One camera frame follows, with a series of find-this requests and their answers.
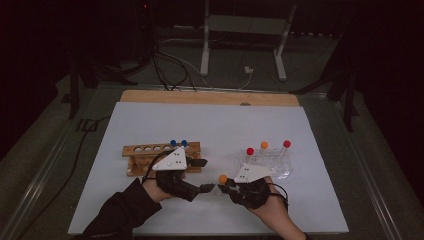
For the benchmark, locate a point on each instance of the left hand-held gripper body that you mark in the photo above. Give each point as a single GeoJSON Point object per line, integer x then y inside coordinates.
{"type": "Point", "coordinates": [173, 161]}

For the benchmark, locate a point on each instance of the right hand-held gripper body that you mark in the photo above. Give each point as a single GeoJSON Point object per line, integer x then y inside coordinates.
{"type": "Point", "coordinates": [251, 173]}

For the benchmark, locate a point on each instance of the orange cap test tube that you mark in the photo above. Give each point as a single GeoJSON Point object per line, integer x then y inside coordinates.
{"type": "Point", "coordinates": [222, 179]}
{"type": "Point", "coordinates": [264, 145]}

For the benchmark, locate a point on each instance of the blue cap test tube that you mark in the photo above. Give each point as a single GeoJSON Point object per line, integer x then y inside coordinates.
{"type": "Point", "coordinates": [184, 143]}
{"type": "Point", "coordinates": [173, 142]}

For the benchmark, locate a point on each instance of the clear acrylic test tube rack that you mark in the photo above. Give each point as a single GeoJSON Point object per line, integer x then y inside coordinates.
{"type": "Point", "coordinates": [276, 166]}

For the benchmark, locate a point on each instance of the wooden test tube rack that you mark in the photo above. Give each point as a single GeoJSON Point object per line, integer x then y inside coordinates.
{"type": "Point", "coordinates": [133, 150]}

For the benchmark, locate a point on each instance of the person's left hand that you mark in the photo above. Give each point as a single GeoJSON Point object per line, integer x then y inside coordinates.
{"type": "Point", "coordinates": [151, 191]}

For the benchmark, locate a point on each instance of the person's right hand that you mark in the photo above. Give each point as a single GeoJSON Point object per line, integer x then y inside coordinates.
{"type": "Point", "coordinates": [278, 208]}

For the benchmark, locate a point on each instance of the white table sheet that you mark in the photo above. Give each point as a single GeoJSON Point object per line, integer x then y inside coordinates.
{"type": "Point", "coordinates": [213, 126]}

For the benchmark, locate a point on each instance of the grey metal stand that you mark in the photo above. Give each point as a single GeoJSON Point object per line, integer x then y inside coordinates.
{"type": "Point", "coordinates": [204, 50]}

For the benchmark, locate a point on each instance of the black tripod stand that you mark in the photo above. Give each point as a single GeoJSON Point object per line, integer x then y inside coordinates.
{"type": "Point", "coordinates": [74, 100]}
{"type": "Point", "coordinates": [349, 110]}

